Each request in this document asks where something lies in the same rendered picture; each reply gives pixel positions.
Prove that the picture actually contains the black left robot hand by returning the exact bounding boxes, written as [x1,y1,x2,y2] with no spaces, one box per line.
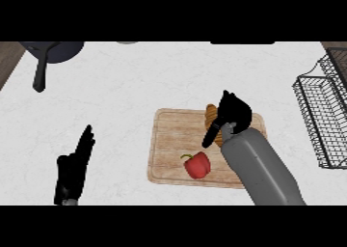
[54,123,97,206]

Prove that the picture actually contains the black wire tiered basket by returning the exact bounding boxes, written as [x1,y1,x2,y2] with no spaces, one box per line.
[292,47,347,171]

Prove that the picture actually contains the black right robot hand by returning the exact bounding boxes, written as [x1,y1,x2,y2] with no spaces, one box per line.
[202,90,255,150]

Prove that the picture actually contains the pale wooden cutting board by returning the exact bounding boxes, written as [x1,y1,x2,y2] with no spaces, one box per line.
[147,107,270,190]

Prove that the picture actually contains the red bell pepper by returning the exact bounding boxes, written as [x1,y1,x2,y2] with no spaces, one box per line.
[179,151,213,180]

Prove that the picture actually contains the dark blue frying pan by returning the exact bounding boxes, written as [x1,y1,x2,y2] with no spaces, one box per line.
[18,41,86,94]

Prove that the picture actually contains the golden brown croissant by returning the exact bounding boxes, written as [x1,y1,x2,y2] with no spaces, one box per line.
[204,103,225,149]

